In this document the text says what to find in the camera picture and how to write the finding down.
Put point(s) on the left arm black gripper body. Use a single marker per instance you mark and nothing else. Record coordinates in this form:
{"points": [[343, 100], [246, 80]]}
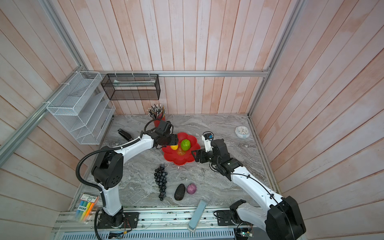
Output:
{"points": [[169, 140]]}

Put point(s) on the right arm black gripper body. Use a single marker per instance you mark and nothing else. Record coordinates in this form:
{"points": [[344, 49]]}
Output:
{"points": [[209, 156]]}

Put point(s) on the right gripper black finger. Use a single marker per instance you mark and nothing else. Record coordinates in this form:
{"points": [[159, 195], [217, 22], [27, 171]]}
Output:
{"points": [[199, 160], [197, 154]]}

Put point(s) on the green bumpy fake fruit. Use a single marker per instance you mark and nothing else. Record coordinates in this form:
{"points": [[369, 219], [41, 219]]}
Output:
{"points": [[185, 145]]}

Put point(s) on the yellow fake pear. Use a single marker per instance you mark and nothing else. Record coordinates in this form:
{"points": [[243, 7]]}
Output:
{"points": [[174, 147]]}

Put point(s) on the red flower-shaped fruit bowl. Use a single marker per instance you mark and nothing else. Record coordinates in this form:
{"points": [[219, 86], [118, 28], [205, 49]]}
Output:
{"points": [[180, 157]]}

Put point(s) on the purple fake fruit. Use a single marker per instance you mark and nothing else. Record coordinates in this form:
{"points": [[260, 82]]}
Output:
{"points": [[191, 189]]}

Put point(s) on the dark fake avocado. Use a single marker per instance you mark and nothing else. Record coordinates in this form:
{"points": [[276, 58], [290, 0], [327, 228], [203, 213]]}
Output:
{"points": [[180, 192]]}

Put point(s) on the dark fake grape bunch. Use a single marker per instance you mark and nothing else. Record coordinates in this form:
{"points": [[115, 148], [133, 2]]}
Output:
{"points": [[160, 176]]}

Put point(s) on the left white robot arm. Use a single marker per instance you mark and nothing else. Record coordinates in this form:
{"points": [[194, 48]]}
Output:
{"points": [[108, 167]]}

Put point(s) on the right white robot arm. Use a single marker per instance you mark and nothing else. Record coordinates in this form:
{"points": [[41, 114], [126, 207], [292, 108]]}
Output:
{"points": [[280, 217]]}

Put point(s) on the red metal pencil bucket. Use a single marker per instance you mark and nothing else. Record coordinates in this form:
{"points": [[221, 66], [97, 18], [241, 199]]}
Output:
{"points": [[157, 122]]}

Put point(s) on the bundle of pencils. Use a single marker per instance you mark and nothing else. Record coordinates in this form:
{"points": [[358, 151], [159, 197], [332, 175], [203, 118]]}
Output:
{"points": [[157, 111]]}

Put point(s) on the white round clock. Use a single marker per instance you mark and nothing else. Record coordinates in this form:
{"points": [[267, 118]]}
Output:
{"points": [[242, 132]]}

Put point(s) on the black stapler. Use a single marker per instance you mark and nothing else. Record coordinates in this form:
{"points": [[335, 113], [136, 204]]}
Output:
{"points": [[125, 135]]}

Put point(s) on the grey blue rectangular bar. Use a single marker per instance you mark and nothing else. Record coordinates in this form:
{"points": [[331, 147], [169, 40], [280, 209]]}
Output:
{"points": [[197, 216]]}

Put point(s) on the pack of coloured markers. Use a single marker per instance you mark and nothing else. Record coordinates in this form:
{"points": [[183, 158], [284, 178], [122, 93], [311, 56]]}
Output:
{"points": [[87, 203]]}

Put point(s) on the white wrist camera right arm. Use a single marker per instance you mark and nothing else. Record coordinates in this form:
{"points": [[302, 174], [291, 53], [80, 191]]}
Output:
{"points": [[208, 137]]}

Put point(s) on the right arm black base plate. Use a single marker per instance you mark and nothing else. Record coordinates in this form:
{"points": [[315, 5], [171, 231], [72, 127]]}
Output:
{"points": [[226, 217]]}

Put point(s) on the black wire mesh basket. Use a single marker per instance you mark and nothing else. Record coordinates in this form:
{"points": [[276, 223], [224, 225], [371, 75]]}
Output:
{"points": [[126, 87]]}

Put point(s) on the aluminium frame rail front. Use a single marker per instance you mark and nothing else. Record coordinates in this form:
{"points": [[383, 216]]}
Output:
{"points": [[168, 223]]}

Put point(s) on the white wire mesh shelf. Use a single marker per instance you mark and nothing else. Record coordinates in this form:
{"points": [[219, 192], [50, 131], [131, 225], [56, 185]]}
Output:
{"points": [[81, 110]]}

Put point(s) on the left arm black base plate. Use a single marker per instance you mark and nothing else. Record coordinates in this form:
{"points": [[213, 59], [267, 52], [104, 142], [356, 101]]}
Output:
{"points": [[122, 220]]}

